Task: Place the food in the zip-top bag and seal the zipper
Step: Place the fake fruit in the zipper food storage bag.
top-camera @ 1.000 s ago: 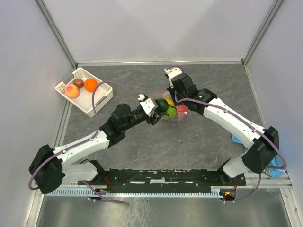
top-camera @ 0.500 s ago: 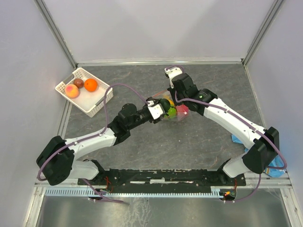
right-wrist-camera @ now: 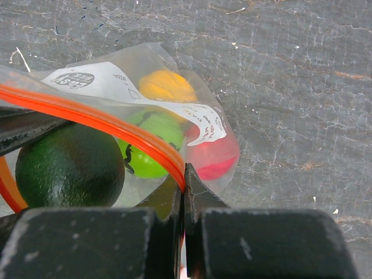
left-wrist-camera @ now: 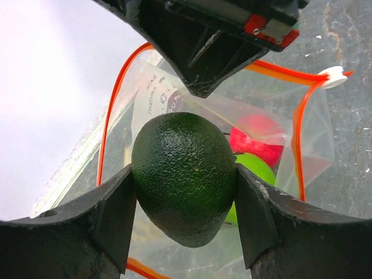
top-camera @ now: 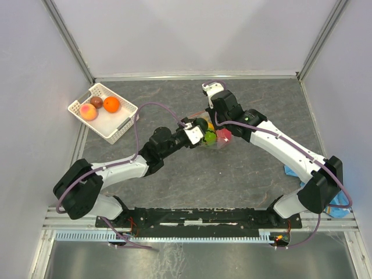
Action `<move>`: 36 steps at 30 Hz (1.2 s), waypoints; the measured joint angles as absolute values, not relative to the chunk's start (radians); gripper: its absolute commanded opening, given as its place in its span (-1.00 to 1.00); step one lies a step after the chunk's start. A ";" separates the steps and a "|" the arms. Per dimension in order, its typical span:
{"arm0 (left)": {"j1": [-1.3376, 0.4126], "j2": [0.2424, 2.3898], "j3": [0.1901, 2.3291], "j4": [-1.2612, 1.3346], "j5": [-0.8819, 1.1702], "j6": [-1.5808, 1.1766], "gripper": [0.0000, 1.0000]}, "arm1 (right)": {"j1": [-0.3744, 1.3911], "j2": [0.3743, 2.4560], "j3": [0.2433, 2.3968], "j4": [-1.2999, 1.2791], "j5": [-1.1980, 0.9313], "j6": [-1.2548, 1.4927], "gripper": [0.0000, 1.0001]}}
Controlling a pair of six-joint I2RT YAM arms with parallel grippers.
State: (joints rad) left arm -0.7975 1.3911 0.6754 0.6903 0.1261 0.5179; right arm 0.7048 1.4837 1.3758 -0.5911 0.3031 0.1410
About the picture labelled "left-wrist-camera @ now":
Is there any dark green avocado toy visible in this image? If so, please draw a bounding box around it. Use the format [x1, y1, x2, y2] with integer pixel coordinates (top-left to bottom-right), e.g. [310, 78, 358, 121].
[131, 112, 237, 248]

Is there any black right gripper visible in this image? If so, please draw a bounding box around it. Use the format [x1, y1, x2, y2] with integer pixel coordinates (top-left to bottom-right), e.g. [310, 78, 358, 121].
[94, 0, 310, 99]

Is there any red apple toy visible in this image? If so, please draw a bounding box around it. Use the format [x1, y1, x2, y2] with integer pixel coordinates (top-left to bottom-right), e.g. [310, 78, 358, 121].
[229, 113, 284, 167]

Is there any green watermelon toy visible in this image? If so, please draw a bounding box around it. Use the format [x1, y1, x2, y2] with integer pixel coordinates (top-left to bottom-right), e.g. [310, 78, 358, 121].
[224, 153, 276, 227]

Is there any clear zip top bag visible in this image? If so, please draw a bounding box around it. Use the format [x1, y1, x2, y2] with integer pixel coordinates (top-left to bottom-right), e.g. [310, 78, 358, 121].
[97, 44, 349, 278]

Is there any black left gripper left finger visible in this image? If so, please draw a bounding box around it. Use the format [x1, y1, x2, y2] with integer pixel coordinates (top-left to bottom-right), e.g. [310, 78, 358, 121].
[1, 166, 136, 278]

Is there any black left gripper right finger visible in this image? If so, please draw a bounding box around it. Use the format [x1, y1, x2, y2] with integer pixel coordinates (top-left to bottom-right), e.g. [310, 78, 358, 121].
[235, 165, 371, 278]

